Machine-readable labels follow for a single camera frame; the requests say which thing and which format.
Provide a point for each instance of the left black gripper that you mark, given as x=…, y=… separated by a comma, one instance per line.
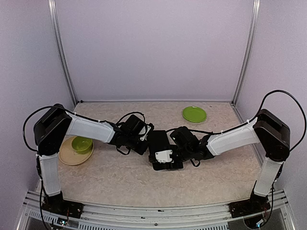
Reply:
x=141, y=151

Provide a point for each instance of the green plate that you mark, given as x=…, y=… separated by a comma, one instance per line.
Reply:
x=194, y=114

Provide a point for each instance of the beige plate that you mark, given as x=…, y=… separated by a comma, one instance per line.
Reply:
x=71, y=157

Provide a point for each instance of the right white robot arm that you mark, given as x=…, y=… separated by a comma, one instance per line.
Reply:
x=266, y=129

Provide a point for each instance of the green bowl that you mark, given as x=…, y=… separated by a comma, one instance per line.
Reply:
x=82, y=145

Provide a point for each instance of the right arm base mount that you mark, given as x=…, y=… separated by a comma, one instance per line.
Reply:
x=247, y=207

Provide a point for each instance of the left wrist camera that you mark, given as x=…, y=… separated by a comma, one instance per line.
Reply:
x=146, y=129

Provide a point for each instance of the right aluminium frame post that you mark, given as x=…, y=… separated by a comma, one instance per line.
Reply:
x=248, y=51

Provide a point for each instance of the black tool pouch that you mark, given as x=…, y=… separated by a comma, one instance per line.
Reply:
x=158, y=141

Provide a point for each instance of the front aluminium rail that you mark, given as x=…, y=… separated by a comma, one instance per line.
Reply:
x=215, y=216

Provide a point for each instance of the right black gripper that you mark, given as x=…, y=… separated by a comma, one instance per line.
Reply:
x=179, y=166

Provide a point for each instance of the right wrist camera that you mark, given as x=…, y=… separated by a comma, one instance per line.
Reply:
x=164, y=156

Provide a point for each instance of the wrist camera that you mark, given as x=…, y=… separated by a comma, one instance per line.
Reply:
x=146, y=129
x=164, y=156

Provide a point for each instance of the left aluminium frame post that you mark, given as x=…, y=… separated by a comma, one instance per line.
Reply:
x=61, y=52

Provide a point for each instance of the aluminium frame post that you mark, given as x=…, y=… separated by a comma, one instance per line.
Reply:
x=61, y=52
x=248, y=51

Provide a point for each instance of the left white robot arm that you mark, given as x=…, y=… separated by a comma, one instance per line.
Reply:
x=57, y=123

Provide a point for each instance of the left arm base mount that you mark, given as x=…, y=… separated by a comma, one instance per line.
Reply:
x=58, y=205

